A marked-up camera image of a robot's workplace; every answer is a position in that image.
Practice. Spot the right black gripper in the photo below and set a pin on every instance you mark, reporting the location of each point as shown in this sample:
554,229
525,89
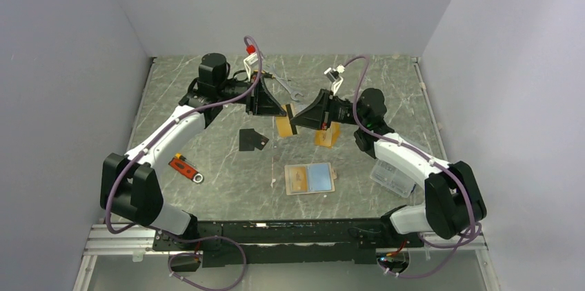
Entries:
319,114

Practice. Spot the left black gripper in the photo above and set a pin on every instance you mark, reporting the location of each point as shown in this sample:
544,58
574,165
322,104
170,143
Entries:
261,103

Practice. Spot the black credit card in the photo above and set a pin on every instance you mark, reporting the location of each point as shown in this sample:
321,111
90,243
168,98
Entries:
250,140

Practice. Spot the blue credit card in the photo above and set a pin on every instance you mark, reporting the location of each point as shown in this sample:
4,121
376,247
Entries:
319,177

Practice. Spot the beige leather card holder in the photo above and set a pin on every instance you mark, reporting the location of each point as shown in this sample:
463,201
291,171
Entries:
333,174

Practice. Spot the orange credit card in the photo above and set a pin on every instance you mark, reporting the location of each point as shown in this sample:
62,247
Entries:
327,138
297,179

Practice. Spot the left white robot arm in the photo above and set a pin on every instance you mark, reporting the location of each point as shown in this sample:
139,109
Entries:
129,182

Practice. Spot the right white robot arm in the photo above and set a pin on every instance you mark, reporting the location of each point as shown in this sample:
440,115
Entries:
452,203

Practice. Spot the black yellow screwdriver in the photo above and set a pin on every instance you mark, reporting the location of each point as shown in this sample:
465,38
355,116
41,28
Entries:
268,75

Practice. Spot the clear plastic screw box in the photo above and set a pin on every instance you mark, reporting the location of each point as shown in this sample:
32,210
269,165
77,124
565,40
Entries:
392,178

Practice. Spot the red adjustable wrench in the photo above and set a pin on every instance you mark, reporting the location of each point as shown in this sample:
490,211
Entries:
187,170

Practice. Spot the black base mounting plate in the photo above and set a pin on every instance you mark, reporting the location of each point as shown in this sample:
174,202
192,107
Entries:
358,240

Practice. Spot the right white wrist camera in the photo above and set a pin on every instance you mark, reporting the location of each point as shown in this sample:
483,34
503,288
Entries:
334,75

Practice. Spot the orange handled screwdriver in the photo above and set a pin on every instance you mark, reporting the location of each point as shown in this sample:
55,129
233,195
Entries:
181,157

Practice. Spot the aluminium frame rail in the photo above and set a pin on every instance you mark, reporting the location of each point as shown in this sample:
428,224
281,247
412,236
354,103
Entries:
139,241

